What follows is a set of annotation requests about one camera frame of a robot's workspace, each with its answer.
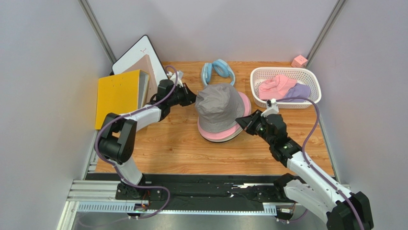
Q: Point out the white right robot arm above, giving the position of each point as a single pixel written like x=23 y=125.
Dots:
x=337 y=206

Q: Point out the pink brown folder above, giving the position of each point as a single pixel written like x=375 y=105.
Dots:
x=145 y=65

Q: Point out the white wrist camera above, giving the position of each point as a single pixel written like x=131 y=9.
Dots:
x=176 y=77
x=271 y=108

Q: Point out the grey hat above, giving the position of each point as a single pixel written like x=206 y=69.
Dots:
x=218 y=106

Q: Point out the lavender cloth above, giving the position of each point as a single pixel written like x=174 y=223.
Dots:
x=299 y=90

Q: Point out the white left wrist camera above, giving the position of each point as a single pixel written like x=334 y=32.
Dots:
x=176 y=77

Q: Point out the white board black frame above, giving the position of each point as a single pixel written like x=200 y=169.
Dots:
x=142 y=55

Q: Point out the pink cloth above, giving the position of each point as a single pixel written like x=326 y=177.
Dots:
x=276 y=87

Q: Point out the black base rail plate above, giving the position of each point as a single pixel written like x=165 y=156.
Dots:
x=189 y=192

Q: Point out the light blue headphones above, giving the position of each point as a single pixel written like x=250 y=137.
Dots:
x=221 y=68

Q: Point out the white perforated plastic basket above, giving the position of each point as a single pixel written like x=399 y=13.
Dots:
x=303 y=76

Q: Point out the yellow binder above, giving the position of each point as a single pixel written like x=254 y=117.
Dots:
x=120 y=94

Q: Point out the small pink box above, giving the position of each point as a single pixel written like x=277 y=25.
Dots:
x=299 y=62

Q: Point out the pink bucket hat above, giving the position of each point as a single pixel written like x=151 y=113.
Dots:
x=230 y=133

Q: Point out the pink and beige reversible hat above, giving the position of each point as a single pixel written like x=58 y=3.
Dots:
x=218 y=137

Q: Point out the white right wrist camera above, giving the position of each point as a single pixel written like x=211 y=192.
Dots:
x=271 y=108

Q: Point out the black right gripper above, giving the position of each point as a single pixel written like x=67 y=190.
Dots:
x=255 y=122

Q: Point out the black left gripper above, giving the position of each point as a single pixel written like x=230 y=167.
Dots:
x=189 y=97

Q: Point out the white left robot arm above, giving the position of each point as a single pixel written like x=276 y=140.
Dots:
x=116 y=140

